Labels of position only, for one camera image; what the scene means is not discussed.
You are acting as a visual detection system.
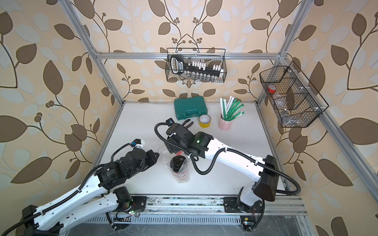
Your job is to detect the yellow tape roll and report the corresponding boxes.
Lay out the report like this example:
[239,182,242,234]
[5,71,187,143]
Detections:
[199,115,211,128]

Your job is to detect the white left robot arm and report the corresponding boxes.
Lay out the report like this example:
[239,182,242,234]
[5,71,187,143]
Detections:
[3,147,159,236]

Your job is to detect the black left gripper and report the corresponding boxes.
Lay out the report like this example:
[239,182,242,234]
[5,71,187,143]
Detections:
[125,150,160,181]

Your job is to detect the aluminium frame rail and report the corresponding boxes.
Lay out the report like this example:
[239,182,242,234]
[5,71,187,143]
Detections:
[60,1,312,102]

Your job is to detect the clear plastic carrier bag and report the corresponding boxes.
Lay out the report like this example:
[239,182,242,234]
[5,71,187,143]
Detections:
[159,148,190,183]

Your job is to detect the bundle of wrapped straws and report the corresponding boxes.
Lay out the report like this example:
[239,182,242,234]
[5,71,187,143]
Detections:
[220,96,245,122]

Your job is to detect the green plastic tool case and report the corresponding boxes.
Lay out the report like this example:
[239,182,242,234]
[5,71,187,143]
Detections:
[174,96,208,120]

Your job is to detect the black socket set holder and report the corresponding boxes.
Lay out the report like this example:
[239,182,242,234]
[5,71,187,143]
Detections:
[167,55,226,77]

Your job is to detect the black wire basket wall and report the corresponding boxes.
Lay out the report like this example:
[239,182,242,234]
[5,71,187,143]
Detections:
[259,62,329,128]
[165,47,227,83]

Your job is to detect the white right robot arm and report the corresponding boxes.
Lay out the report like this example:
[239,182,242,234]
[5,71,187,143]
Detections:
[154,123,301,207]

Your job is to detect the black wire basket right wall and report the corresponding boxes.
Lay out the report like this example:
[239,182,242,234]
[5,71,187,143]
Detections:
[259,62,329,128]

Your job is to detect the pink metal straw bucket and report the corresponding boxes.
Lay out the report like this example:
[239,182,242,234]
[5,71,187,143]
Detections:
[218,115,232,131]

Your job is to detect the orange black cutting pliers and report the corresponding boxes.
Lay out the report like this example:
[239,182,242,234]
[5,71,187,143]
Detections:
[182,119,194,129]

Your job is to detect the black wire basket back wall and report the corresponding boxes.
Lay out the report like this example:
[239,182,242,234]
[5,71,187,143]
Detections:
[165,47,227,83]

